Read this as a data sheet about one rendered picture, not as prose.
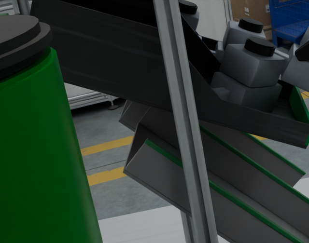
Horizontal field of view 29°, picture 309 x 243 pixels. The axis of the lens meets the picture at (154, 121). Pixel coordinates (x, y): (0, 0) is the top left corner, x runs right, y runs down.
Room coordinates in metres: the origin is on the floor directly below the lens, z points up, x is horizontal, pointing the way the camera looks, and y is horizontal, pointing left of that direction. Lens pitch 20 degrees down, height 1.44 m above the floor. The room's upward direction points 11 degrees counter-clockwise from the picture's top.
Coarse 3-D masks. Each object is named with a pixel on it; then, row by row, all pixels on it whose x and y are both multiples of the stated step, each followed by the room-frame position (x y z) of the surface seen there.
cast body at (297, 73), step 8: (304, 40) 0.59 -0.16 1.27; (296, 48) 0.60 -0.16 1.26; (288, 56) 0.60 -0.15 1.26; (288, 64) 0.58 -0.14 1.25; (296, 64) 0.58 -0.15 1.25; (304, 64) 0.57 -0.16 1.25; (288, 72) 0.58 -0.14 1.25; (296, 72) 0.58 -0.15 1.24; (304, 72) 0.57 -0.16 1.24; (288, 80) 0.58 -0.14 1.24; (296, 80) 0.58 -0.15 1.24; (304, 80) 0.57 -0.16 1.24; (304, 88) 0.57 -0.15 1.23
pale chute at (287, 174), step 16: (128, 112) 0.70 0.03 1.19; (144, 112) 0.69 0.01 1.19; (208, 128) 0.81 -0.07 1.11; (224, 128) 0.80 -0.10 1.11; (240, 144) 0.80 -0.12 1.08; (256, 144) 0.80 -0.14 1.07; (256, 160) 0.80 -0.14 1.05; (272, 160) 0.79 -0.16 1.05; (288, 160) 0.79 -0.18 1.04; (288, 176) 0.79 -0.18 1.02
